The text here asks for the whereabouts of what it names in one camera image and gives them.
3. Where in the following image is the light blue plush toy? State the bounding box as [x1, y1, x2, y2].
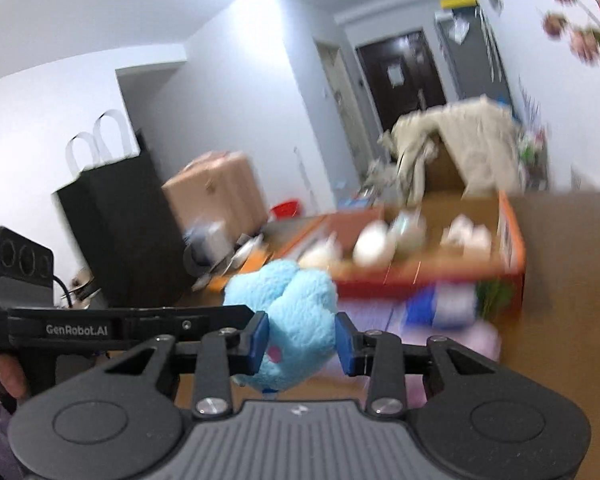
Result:
[223, 260, 338, 393]

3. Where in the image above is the lilac towel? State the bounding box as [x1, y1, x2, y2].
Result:
[394, 320, 502, 409]

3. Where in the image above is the purple knitted pouch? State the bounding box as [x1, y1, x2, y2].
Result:
[322, 299, 406, 379]

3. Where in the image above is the yellow white plush toy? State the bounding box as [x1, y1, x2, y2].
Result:
[298, 237, 342, 269]

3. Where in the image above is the plastic cup with wrap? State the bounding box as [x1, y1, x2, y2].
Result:
[389, 209, 427, 256]

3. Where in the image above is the white tissue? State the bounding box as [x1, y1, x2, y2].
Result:
[440, 214, 492, 261]

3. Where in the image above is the person's left hand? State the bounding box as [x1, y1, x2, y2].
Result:
[0, 352, 29, 414]

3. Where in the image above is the blue white carton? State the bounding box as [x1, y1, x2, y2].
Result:
[404, 283, 478, 330]

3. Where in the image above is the white electronic device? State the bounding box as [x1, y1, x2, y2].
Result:
[183, 220, 234, 278]

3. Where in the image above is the black paper shopping bag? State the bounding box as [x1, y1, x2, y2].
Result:
[56, 110, 192, 308]

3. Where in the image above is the red cardboard box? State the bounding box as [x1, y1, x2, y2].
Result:
[265, 192, 526, 318]

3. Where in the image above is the red plastic bucket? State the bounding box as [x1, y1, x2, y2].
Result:
[271, 200, 301, 220]

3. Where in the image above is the pink ribbed suitcase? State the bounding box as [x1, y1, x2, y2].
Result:
[162, 152, 268, 242]

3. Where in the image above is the beige coat on chair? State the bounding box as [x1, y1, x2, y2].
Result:
[379, 96, 524, 204]

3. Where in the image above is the dark entrance door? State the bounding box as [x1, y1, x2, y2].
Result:
[356, 29, 448, 130]

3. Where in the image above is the grey refrigerator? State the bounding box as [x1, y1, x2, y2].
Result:
[434, 6, 512, 106]

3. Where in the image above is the yellow box on fridge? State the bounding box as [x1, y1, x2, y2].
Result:
[440, 0, 478, 10]

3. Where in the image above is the orange cloth strap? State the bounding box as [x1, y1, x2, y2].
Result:
[206, 249, 274, 294]

